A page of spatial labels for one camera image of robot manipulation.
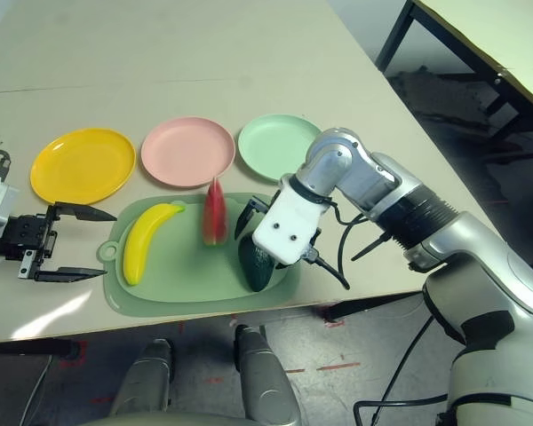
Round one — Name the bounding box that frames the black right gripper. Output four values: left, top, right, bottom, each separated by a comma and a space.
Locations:
234, 198, 290, 271

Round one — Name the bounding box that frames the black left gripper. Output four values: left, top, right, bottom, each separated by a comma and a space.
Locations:
0, 201, 118, 284

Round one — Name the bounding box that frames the dark green avocado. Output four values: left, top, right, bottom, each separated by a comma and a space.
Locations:
237, 236, 279, 293

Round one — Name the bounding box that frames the red watermelon slice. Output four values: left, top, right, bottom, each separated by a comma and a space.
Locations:
203, 176, 229, 247

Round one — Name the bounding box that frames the yellow toy banana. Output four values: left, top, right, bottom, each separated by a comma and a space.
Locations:
123, 201, 187, 287

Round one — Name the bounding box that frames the yellow round plate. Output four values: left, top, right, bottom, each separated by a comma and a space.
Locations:
29, 127, 137, 206

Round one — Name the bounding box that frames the green cutting board tray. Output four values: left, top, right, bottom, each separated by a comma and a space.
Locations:
96, 191, 302, 317

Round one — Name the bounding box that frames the light green round plate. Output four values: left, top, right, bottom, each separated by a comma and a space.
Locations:
237, 114, 323, 185

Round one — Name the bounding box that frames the pink round plate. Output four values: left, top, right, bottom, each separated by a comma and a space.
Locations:
140, 116, 237, 190

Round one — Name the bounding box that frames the silver right robot leg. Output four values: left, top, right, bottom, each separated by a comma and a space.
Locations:
234, 325, 302, 426

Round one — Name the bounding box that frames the silver robot leg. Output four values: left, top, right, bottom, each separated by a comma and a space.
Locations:
234, 325, 302, 426
108, 338, 177, 421

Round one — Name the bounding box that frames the red floor tape strip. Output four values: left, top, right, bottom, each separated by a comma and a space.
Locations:
315, 362, 362, 372

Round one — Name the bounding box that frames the silver left robot leg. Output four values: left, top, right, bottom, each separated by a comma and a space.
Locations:
108, 338, 177, 421

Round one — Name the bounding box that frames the grey robot waist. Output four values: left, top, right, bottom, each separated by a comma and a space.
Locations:
77, 410, 250, 426

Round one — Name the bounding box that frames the black-framed side table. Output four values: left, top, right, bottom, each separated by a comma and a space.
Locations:
375, 0, 533, 134

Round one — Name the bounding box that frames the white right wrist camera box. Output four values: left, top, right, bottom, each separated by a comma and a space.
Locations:
252, 175, 334, 266

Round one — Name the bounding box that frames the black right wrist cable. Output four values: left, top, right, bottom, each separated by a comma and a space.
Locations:
308, 201, 449, 426

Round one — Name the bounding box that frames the black table frame bar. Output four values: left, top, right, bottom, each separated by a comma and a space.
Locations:
326, 292, 427, 321
0, 337, 80, 359

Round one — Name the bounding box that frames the thin grey floor cable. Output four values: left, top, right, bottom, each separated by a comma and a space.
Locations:
20, 354, 55, 426

